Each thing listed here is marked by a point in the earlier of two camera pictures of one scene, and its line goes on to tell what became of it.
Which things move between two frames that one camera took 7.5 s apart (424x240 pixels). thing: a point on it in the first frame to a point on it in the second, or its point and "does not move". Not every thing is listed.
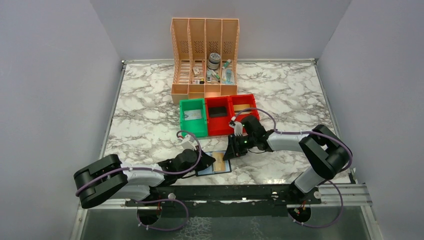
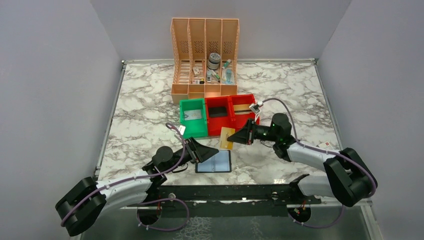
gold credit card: x=219 y=164 to x=224 y=143
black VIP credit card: x=217 y=112 does not move
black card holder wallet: x=219 y=166 does not move
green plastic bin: x=193 y=117 does not move
